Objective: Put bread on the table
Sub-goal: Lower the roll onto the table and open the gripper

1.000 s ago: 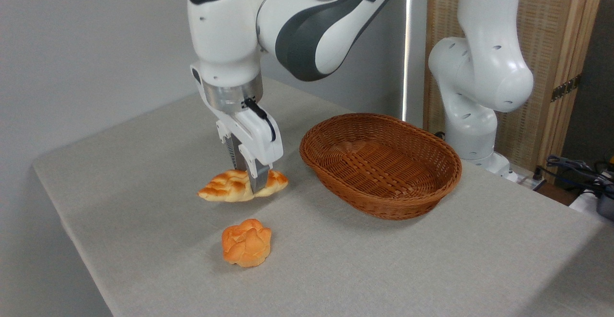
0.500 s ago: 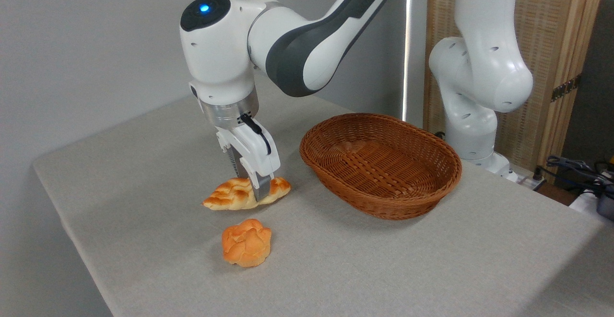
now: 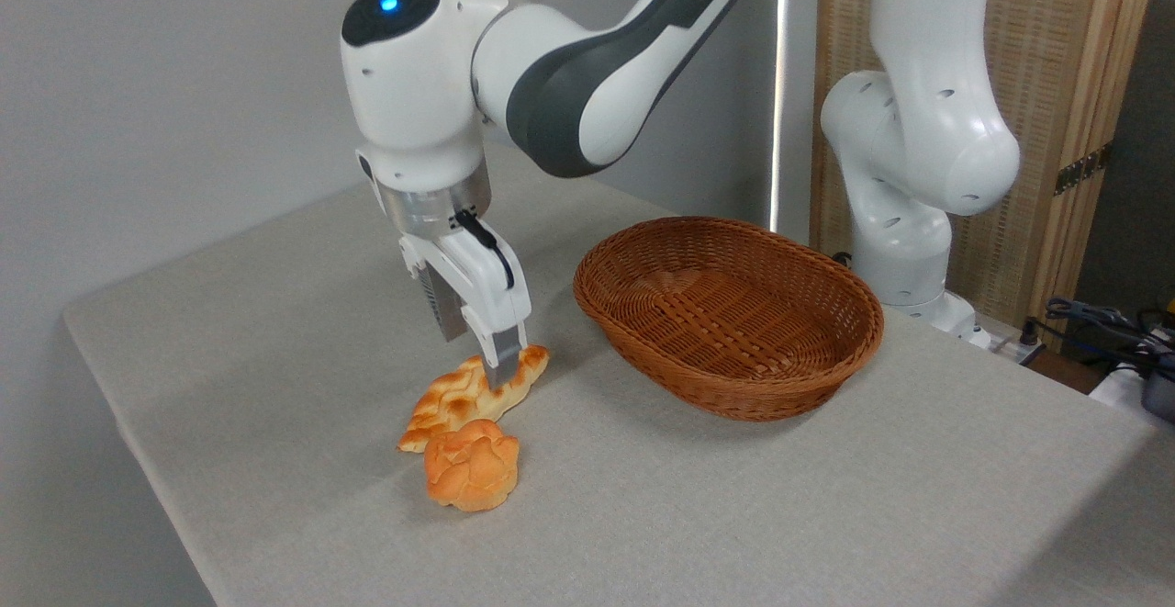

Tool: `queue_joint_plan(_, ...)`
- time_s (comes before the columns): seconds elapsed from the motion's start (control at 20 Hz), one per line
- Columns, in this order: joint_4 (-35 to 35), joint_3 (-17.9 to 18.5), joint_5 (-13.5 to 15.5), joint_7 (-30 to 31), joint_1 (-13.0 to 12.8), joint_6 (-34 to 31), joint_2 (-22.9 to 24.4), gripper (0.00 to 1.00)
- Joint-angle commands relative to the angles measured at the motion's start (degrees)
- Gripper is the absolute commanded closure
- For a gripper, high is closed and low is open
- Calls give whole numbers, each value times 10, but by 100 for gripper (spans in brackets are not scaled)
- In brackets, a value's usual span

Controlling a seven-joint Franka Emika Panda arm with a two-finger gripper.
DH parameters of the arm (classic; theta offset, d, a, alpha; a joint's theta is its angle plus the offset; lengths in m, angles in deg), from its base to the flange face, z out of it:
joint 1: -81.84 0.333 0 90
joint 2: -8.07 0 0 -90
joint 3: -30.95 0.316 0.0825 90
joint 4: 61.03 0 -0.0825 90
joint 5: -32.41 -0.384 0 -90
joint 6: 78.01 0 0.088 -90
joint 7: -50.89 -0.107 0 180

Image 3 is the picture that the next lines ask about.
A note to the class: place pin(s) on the round knotted bread roll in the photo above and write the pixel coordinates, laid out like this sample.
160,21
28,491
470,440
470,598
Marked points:
473,469

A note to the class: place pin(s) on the white vertical pole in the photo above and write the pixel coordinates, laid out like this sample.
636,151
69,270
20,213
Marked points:
780,129

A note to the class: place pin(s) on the brown oval wicker basket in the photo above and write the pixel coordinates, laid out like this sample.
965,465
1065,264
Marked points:
780,359

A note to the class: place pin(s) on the long braided bread loaf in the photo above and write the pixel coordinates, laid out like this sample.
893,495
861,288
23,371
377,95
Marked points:
459,396

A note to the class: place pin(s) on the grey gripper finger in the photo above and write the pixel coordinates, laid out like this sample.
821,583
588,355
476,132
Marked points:
448,309
502,359

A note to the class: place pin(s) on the metal screen hinge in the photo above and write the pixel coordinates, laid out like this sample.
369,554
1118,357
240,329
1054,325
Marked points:
1083,169

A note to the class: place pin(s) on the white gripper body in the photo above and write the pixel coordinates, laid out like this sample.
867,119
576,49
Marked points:
486,290

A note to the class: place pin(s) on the grey tablecloth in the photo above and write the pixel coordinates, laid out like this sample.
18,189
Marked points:
275,359

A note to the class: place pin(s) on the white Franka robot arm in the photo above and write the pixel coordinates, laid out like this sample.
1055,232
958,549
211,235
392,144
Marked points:
413,84

